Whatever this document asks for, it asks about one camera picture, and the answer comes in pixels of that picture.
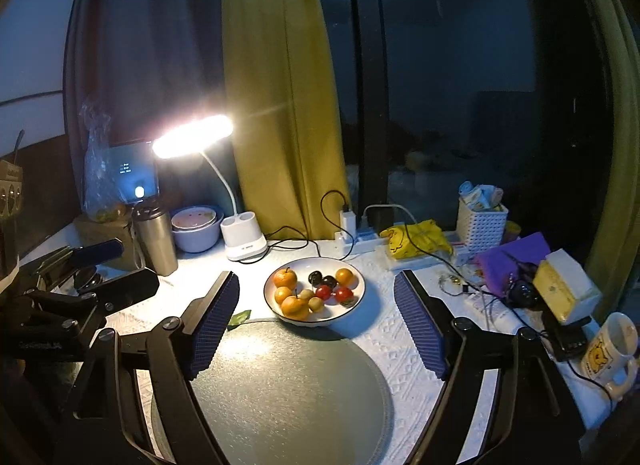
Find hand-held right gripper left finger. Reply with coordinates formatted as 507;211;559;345
72;270;241;465

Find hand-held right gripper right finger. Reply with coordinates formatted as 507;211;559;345
392;269;587;465

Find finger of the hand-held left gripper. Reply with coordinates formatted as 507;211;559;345
22;267;161;317
30;239;125;287

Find white plate with dark rim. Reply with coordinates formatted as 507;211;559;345
263;256;367;328

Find large orange with stem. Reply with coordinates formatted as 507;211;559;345
281;296;311;322

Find brown cardboard box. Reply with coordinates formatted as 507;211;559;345
74;215;141;271

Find white textured tablecloth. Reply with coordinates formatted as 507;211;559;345
22;225;613;465

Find steel tumbler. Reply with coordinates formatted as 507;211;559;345
131;205;179;277

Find flat white box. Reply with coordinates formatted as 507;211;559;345
387;249;471;272

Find clear plastic bag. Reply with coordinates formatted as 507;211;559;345
82;105;128;223

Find lavender bowl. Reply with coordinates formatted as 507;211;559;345
171;206;224;253

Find yellow duck print bag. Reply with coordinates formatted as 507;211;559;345
380;220;453;261

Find dark display device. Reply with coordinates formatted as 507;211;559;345
107;142;161;206

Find white desk lamp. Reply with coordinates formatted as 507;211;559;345
151;114;269;262

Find white power strip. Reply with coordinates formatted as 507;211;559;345
334;229;392;254

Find round grey mat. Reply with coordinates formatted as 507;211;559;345
150;317;393;465

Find purple cloth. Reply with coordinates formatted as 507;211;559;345
472;232;551;297

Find white plastic basket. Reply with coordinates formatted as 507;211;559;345
457;197;509;252

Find packets in basket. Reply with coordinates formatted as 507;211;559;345
460;181;506;209

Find black device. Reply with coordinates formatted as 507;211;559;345
542;314;589;362

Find yellow and white box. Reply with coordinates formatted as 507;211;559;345
532;250;602;323

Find white mug with duck print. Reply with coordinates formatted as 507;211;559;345
580;312;640;399

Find yellow curtain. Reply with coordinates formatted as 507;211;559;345
222;0;351;242

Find olive green curtain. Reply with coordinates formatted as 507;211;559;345
565;0;640;317

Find metal keychain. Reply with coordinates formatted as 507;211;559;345
437;272;468;293

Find white cable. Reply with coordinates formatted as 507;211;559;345
362;203;418;233

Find black cable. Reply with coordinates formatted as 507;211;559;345
265;190;352;260

